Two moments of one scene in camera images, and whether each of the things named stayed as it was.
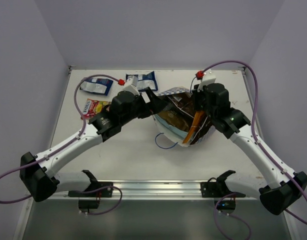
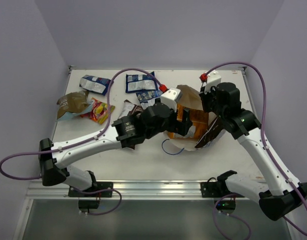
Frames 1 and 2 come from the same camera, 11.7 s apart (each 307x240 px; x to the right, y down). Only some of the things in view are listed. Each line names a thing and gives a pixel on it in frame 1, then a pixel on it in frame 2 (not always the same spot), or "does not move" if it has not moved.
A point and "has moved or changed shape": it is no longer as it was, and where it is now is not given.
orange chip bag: [198, 118] to [199, 118]
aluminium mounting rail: [156, 189] does not move
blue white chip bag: [145, 80] does not move
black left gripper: [150, 105] to [184, 121]
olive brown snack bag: [177, 119] has moved or changed shape
